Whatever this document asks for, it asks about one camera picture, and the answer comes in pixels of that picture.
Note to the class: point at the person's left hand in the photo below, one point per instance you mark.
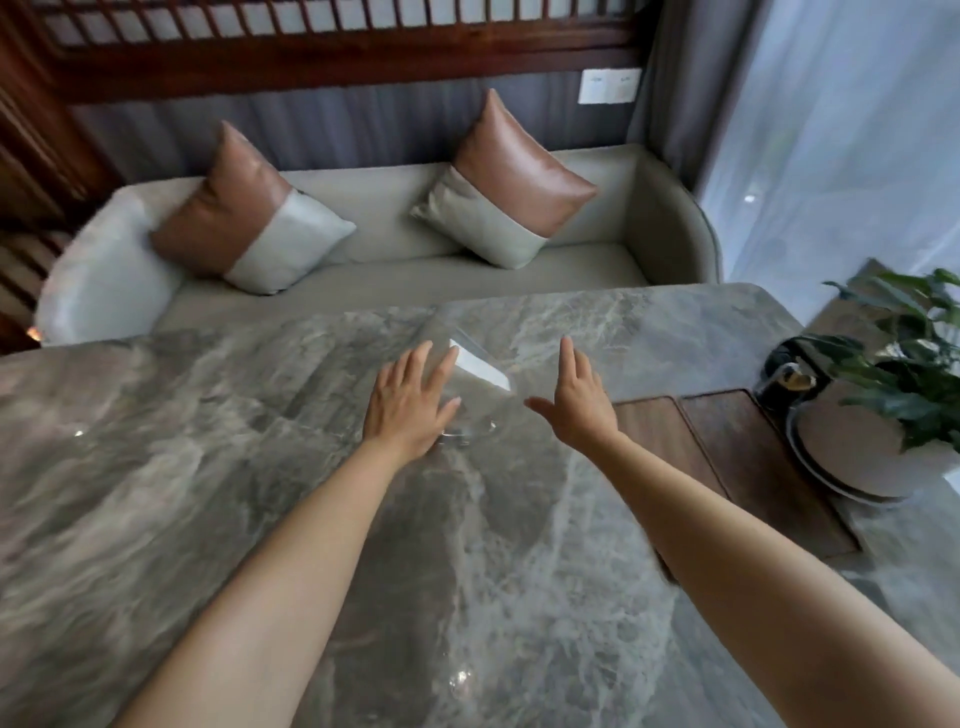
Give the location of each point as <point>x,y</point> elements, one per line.
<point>409,405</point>

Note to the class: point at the person's right hand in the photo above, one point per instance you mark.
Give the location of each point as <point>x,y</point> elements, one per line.
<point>581,412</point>

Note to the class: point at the clear acrylic napkin holder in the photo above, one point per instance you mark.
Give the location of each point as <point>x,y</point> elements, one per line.
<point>480,405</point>

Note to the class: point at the light wooden tray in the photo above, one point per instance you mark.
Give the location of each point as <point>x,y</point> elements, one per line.
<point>664,442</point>

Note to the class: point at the dark wooden tray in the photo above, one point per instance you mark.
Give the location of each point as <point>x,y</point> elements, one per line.
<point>765,472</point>

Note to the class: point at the person's right forearm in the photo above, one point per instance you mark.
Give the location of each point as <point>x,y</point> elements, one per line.
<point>765,600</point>

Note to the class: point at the person's left forearm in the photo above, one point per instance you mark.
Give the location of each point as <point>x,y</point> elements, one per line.
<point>292,592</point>

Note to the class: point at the grey sofa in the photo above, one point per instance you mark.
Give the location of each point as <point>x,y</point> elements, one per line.
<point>390,225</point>

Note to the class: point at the small black container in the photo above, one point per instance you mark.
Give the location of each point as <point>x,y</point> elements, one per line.
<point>784,379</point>

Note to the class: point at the white plant saucer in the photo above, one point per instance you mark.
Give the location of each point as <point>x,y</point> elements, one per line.
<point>806,457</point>

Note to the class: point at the brown and grey cushion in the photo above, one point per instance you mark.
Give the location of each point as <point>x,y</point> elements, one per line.
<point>510,187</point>
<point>240,217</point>

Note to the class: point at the grey marble table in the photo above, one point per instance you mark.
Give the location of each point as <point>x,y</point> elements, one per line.
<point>150,465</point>

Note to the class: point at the beige menu card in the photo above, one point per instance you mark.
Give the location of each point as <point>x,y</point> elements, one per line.
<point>855,300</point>

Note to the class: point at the green plant in white pot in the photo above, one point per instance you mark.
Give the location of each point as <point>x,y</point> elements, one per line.
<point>900,390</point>

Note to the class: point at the grey curtain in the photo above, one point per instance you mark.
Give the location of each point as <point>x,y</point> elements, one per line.
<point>682,82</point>

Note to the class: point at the white sheer curtain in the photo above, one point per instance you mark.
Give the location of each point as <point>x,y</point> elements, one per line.
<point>840,135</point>

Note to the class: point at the white wall switch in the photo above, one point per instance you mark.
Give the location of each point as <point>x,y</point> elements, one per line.
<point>610,86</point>

